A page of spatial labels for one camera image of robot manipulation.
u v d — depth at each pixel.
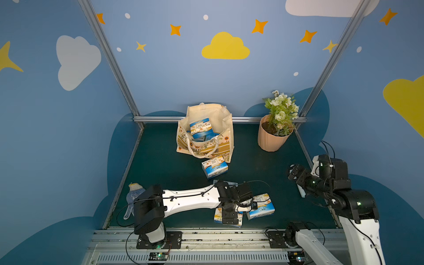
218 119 1.01
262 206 0.78
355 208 0.39
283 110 0.89
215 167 0.91
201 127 0.98
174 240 0.75
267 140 0.98
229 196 0.54
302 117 1.17
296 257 0.71
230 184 0.60
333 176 0.44
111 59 0.85
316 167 0.49
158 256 0.70
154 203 0.47
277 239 0.75
